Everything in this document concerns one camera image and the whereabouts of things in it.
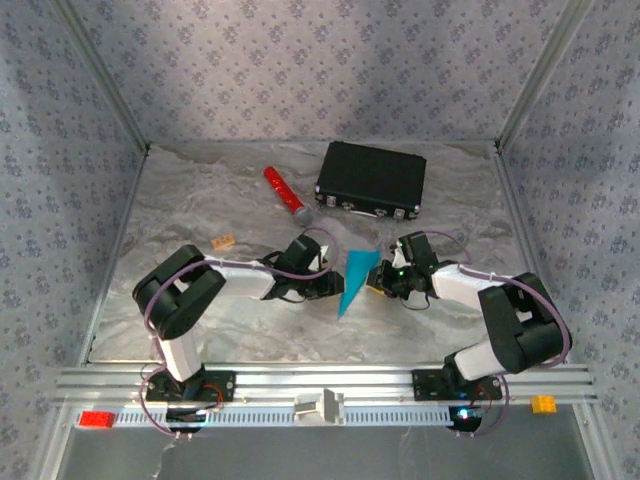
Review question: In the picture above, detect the red glitter tube grey cap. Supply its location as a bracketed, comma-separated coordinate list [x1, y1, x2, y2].
[263, 166, 317, 227]

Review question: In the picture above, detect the black hard case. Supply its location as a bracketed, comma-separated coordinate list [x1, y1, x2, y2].
[314, 140, 428, 221]

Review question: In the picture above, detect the circuit board with LED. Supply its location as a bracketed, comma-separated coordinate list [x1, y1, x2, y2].
[447, 404, 494, 432]
[166, 407, 225, 434]

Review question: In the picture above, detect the red toy brick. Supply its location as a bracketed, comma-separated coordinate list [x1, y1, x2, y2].
[79, 410, 117, 429]

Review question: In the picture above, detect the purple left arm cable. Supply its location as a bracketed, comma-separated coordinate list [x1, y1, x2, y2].
[138, 227, 337, 441]

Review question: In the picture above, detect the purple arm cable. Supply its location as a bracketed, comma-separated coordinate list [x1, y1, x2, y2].
[138, 227, 337, 441]
[424, 229, 572, 439]

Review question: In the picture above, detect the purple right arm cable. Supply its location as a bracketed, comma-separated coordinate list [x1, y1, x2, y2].
[424, 229, 572, 439]

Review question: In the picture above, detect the aluminium mounting rail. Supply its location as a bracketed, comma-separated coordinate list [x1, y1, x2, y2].
[49, 362, 600, 407]

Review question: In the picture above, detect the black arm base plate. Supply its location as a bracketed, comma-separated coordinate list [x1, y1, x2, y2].
[144, 370, 237, 403]
[412, 368, 504, 402]

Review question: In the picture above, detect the grey metal bracket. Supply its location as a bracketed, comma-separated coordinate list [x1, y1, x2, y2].
[293, 387, 346, 426]

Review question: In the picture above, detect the slotted grey cable duct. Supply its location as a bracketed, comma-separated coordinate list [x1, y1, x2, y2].
[69, 405, 496, 429]

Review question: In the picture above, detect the aluminium frame post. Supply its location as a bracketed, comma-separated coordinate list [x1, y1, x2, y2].
[494, 0, 599, 151]
[52, 0, 151, 151]

